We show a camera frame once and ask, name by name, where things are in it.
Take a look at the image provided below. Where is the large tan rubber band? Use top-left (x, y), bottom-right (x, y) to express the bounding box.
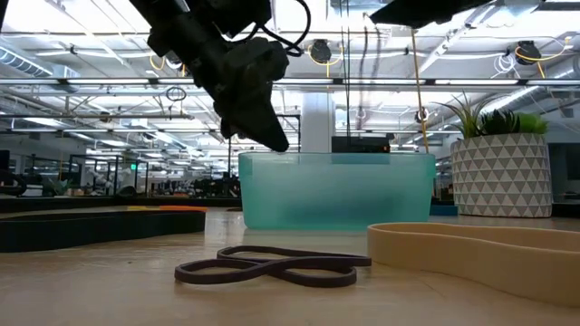
top-left (366, 221), bottom-right (580, 310)

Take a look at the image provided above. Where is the succulent in white patterned pot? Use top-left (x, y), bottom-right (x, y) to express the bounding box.
top-left (433, 90), bottom-right (555, 219)

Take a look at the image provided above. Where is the silver ceiling air duct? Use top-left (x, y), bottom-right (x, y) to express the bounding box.
top-left (0, 46), bottom-right (54, 79)

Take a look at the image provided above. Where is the black background cabinet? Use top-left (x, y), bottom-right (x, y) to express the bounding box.
top-left (331, 135), bottom-right (392, 155)

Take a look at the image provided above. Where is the orange rubber band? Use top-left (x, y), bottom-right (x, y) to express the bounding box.
top-left (158, 205), bottom-right (209, 215)

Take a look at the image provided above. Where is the teal translucent plastic bin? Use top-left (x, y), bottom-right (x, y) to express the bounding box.
top-left (237, 150), bottom-right (438, 233)

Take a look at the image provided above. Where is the black hanging cable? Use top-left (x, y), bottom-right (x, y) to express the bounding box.
top-left (338, 0), bottom-right (353, 138)

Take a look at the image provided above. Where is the dark brown rubber band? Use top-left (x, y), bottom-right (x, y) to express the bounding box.
top-left (173, 244), bottom-right (373, 290)

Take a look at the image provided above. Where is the black rubber band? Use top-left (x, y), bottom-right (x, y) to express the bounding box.
top-left (0, 209), bottom-right (208, 254)

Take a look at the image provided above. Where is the black ceiling cord reel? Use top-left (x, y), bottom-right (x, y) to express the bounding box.
top-left (309, 38), bottom-right (334, 65)
top-left (515, 39), bottom-right (543, 67)

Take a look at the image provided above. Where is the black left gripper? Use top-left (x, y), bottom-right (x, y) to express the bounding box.
top-left (147, 26), bottom-right (291, 153)

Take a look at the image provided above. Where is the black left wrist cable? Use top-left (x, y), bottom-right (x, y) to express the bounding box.
top-left (253, 0), bottom-right (314, 58)

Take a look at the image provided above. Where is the yellow hanging cable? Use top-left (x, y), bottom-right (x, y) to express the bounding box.
top-left (409, 26), bottom-right (430, 155)

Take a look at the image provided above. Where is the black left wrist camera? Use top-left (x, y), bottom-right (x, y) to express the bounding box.
top-left (228, 36), bottom-right (291, 99)

